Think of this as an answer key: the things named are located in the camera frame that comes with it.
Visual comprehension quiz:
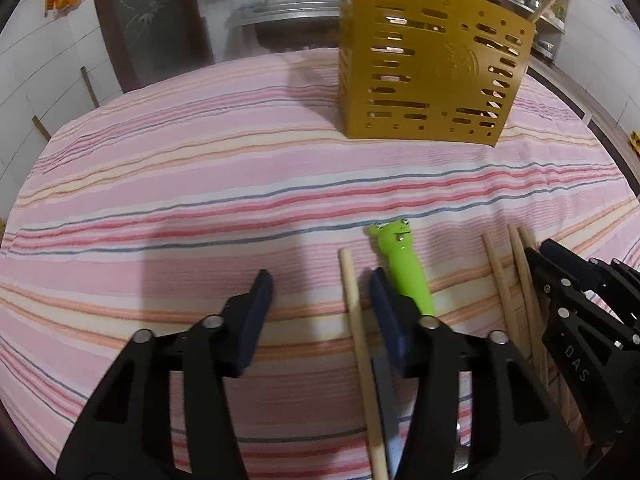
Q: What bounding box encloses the wooden chopstick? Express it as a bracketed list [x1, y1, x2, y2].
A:
[482, 232, 523, 350]
[338, 247, 388, 480]
[508, 224, 548, 388]

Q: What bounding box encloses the green frog handle fork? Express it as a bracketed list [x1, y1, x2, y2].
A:
[368, 219, 435, 316]

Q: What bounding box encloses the dark blade knife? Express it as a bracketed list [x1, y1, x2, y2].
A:
[371, 356, 402, 479]

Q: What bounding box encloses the pink striped tablecloth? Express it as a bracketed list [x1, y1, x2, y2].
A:
[1, 50, 639, 479]

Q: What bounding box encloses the gold perforated utensil holder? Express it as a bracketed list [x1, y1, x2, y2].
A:
[338, 0, 536, 146]

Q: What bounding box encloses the dark wooden door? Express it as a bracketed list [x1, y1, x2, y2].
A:
[94, 0, 214, 93]

